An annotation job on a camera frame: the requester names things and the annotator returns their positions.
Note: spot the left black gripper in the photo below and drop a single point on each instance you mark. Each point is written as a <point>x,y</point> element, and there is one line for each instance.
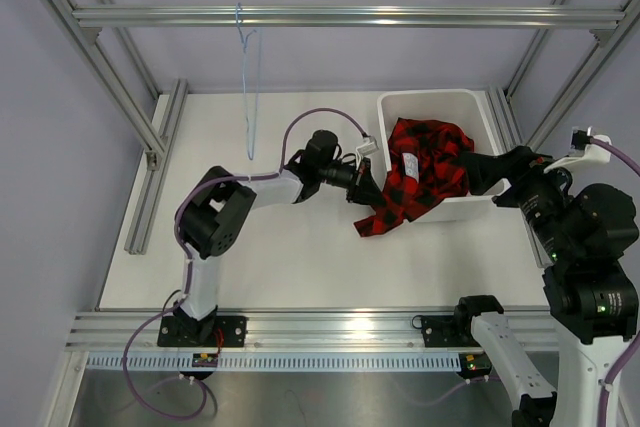
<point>364,189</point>

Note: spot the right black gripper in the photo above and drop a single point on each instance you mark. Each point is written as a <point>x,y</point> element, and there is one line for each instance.
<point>522,168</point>

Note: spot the red black plaid shirt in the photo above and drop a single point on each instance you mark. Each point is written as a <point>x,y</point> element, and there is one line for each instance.
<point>425,171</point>

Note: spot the light blue wire hanger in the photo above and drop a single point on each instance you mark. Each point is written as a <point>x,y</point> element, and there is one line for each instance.
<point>251,40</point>

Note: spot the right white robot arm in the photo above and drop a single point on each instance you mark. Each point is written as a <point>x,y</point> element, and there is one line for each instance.
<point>593,304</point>

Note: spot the white plastic basket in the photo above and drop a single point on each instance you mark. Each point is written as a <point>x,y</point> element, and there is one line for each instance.
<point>471,111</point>

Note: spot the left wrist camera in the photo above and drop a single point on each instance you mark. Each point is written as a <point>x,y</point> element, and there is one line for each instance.
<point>367,147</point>

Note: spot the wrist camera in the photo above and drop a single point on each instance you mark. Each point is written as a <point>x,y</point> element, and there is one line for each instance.
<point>367,147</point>
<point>582,153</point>

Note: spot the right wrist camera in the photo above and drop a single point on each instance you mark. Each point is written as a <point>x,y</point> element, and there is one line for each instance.
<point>582,153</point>

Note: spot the right aluminium frame post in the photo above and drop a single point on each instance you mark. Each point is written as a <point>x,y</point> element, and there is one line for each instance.
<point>559,68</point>

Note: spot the aluminium frame post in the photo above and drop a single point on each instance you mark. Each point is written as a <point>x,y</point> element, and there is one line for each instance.
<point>103,69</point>
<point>559,68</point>

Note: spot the white slotted cable duct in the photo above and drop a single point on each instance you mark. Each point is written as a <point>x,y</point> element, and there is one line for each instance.
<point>294,362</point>

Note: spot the aluminium frame crossbar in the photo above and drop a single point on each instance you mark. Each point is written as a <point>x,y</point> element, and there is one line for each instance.
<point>545,17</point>

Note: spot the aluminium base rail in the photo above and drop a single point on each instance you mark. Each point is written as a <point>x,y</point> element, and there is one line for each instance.
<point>274,331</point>

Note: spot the left aluminium frame post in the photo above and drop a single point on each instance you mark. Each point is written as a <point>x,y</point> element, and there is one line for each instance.
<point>103,69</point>

